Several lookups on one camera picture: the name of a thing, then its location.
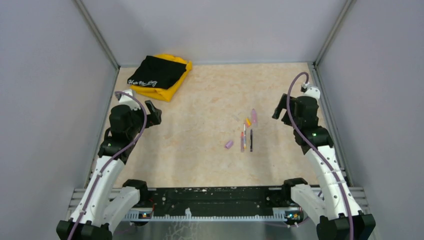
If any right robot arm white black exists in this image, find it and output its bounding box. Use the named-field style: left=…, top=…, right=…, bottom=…
left=272, top=93, right=376, bottom=240

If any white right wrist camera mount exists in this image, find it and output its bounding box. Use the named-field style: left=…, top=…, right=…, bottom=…
left=300, top=82, right=321, bottom=101

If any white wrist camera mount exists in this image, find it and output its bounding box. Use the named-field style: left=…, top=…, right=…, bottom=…
left=114, top=89, right=141, bottom=111
left=300, top=82, right=321, bottom=101

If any purple highlighter cap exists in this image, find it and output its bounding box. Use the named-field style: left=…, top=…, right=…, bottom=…
left=224, top=140, right=234, bottom=150

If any white rainbow marker pen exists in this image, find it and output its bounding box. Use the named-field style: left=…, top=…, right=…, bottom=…
left=242, top=123, right=247, bottom=150

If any dark purple gel pen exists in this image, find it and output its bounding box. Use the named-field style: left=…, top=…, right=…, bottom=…
left=249, top=129, right=254, bottom=153

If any black folded cloth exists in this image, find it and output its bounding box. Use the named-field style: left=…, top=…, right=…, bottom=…
left=127, top=55, right=187, bottom=90

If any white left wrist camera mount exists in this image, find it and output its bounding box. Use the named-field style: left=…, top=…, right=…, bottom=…
left=114, top=89, right=141, bottom=111

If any mauve pen with red tip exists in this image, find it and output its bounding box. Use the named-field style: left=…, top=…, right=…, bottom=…
left=240, top=131, right=245, bottom=153

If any pink highlighter pen body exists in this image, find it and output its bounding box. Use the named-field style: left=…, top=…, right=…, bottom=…
left=251, top=108, right=258, bottom=128

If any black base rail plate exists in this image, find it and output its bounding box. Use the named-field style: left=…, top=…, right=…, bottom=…
left=123, top=186, right=304, bottom=223

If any yellow folded cloth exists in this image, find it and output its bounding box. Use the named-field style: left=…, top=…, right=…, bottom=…
left=129, top=54, right=193, bottom=102

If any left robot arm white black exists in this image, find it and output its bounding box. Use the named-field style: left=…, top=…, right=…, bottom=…
left=56, top=100, right=162, bottom=240

